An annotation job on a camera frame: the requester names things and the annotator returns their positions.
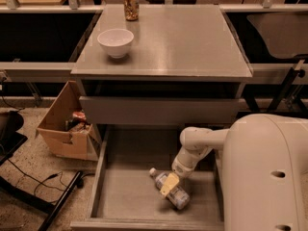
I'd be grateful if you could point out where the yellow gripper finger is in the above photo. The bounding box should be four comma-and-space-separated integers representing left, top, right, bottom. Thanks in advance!
160, 172, 180, 196

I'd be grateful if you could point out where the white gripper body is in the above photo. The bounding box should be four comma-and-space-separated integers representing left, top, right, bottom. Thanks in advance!
171, 159, 193, 178

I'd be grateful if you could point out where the clear plastic water bottle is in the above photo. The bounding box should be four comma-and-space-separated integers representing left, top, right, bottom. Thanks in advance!
149, 167, 190, 210

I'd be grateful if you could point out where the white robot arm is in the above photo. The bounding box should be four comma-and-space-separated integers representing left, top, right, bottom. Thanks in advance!
161, 114, 308, 231

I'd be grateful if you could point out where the open grey middle drawer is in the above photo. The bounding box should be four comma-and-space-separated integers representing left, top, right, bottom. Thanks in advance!
71, 126, 224, 231

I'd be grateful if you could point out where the grey drawer cabinet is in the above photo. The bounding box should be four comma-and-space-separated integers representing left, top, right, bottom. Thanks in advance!
70, 3, 254, 152

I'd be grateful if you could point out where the grey top drawer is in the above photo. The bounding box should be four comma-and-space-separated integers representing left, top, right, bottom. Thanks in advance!
79, 96, 239, 125

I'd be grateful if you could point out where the red item in box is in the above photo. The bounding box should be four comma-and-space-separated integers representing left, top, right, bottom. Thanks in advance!
72, 112, 87, 122

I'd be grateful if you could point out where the brown cardboard box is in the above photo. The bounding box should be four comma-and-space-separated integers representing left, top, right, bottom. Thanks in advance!
37, 81, 101, 161

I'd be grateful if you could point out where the white ceramic bowl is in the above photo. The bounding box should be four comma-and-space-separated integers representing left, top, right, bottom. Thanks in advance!
97, 28, 134, 59

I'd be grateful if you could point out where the grey chair seat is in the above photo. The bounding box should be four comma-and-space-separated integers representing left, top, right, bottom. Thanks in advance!
247, 12, 308, 59

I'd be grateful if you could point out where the black chair base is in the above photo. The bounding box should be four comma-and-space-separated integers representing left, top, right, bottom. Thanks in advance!
0, 110, 85, 231

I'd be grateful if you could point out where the patterned drink can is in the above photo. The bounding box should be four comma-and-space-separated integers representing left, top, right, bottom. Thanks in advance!
123, 0, 139, 21

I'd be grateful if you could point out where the black floor cable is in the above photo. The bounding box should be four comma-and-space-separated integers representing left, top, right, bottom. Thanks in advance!
6, 157, 95, 197

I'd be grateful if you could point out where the grey metal table frame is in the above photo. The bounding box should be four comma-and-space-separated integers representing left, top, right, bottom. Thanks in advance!
1, 5, 307, 82

